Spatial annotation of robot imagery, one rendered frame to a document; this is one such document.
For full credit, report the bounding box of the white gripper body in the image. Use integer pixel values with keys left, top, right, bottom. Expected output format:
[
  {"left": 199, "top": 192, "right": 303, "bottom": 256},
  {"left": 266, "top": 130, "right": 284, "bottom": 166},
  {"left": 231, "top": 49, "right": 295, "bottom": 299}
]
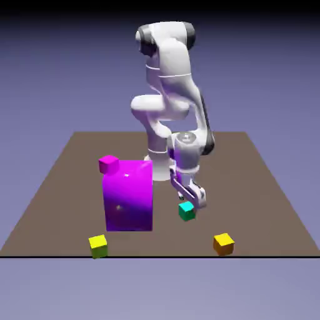
[{"left": 169, "top": 166, "right": 208, "bottom": 210}]

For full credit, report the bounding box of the small teal cube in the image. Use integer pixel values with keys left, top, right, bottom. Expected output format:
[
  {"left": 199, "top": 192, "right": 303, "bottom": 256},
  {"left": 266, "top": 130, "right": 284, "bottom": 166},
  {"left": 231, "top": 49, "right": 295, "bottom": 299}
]
[{"left": 178, "top": 201, "right": 196, "bottom": 223}]

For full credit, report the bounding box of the small orange cube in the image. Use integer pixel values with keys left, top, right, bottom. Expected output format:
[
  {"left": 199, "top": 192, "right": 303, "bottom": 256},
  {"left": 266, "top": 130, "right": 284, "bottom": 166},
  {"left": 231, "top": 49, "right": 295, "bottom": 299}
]
[{"left": 212, "top": 232, "right": 235, "bottom": 257}]

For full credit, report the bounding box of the small magenta cube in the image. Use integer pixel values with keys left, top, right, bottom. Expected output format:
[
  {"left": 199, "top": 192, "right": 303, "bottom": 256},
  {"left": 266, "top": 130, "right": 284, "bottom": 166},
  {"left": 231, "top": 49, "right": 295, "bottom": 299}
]
[{"left": 98, "top": 154, "right": 120, "bottom": 174}]

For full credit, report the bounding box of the small yellow cube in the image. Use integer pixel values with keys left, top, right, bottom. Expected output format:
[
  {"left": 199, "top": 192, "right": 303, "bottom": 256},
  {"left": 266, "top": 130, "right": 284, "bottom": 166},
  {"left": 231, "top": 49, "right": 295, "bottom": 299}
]
[{"left": 88, "top": 234, "right": 109, "bottom": 259}]

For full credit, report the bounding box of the large magenta box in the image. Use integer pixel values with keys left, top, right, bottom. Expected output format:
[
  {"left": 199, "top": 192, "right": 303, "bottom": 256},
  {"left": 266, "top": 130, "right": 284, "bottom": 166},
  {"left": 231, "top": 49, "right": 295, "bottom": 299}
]
[{"left": 101, "top": 159, "right": 154, "bottom": 233}]

